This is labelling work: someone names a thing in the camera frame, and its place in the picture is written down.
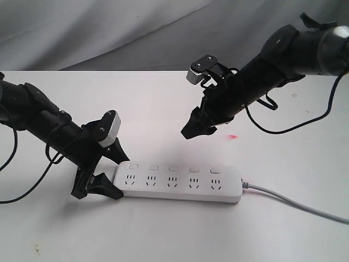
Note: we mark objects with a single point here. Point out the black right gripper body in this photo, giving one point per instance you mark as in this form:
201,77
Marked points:
224,96

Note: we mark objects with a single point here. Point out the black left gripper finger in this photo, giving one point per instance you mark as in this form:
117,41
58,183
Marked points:
101,185
115,153

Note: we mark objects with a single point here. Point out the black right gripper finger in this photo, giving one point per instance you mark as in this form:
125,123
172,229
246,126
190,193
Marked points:
194,116
199,128

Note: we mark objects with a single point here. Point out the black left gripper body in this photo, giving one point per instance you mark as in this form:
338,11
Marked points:
83,150

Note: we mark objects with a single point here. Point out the white five-outlet power strip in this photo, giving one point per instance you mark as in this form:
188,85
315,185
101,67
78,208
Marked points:
211,183

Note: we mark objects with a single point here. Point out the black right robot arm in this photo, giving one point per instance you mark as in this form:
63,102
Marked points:
287,56

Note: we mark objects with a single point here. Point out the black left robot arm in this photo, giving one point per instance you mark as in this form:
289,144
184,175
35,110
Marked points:
25,107

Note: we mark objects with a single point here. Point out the grey backdrop cloth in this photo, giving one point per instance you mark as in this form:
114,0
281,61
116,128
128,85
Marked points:
146,35

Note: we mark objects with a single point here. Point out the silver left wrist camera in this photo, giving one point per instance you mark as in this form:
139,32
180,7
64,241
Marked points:
109,128

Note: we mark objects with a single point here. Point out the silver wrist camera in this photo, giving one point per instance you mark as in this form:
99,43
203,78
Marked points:
109,128
202,68

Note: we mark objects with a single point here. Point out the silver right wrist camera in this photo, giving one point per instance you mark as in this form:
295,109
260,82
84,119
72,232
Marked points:
202,68

